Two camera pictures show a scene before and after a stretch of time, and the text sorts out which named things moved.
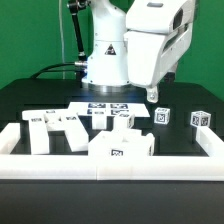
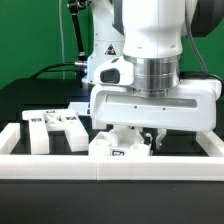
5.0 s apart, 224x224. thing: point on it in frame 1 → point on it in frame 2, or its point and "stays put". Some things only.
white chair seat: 122,142 stays put
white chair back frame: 43,121 stays put
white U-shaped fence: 28,166 stays put
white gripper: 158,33 → 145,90
